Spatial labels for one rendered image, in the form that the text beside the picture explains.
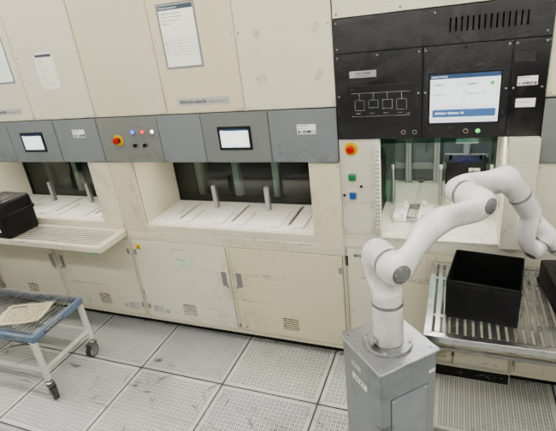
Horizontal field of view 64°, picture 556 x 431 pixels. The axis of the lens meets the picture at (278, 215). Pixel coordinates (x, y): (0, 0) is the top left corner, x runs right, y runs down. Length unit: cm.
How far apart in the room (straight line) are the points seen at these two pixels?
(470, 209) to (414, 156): 155
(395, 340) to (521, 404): 116
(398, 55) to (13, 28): 225
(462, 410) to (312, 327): 93
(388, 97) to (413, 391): 127
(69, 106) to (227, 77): 112
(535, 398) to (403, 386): 115
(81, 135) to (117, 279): 107
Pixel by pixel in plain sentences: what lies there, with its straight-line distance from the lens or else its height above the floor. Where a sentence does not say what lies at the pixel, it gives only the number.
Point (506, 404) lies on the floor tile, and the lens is 280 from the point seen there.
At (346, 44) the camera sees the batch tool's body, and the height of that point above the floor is 184.
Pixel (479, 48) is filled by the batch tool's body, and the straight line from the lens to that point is 213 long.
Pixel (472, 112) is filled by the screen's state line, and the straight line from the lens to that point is 217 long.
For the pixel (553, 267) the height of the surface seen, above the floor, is 86.
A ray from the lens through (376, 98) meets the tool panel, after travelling 218.
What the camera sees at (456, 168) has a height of 108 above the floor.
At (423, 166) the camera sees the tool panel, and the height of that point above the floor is 97.
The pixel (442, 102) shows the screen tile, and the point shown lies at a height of 156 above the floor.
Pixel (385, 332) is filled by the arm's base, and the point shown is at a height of 85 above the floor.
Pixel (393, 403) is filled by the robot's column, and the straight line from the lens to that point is 188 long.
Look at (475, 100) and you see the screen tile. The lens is 216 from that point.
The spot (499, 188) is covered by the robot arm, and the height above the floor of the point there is 132.
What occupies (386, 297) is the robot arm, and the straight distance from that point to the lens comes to 169.
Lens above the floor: 196
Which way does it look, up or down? 23 degrees down
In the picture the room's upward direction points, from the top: 7 degrees counter-clockwise
